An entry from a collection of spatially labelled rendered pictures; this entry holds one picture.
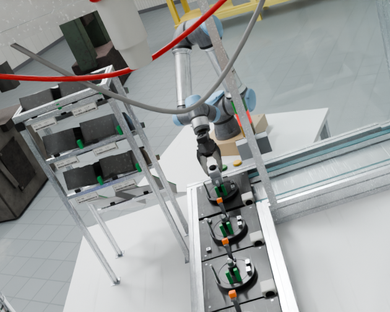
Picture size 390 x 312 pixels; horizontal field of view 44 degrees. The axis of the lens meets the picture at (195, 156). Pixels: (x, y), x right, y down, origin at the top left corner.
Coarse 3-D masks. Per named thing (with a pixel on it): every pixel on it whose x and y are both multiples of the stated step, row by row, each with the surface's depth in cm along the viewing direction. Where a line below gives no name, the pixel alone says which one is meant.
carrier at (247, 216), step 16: (240, 208) 194; (256, 208) 192; (208, 224) 179; (224, 224) 181; (240, 224) 180; (256, 224) 182; (208, 240) 184; (240, 240) 178; (256, 240) 172; (208, 256) 176
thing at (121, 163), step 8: (128, 152) 178; (144, 152) 191; (104, 160) 182; (112, 160) 181; (120, 160) 180; (128, 160) 179; (136, 160) 182; (104, 168) 182; (112, 168) 181; (120, 168) 180; (128, 168) 179; (136, 168) 180; (104, 176) 182
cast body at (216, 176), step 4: (208, 168) 202; (212, 168) 199; (216, 168) 200; (212, 172) 199; (216, 172) 199; (212, 176) 200; (216, 176) 200; (220, 176) 199; (212, 180) 200; (216, 180) 200; (220, 180) 200
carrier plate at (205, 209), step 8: (232, 176) 215; (240, 176) 213; (248, 176) 212; (208, 184) 217; (240, 184) 208; (248, 184) 206; (200, 192) 214; (240, 192) 203; (248, 192) 201; (200, 200) 209; (208, 200) 207; (232, 200) 200; (240, 200) 198; (200, 208) 204; (208, 208) 202; (216, 208) 200; (232, 208) 196; (200, 216) 199; (208, 216) 198
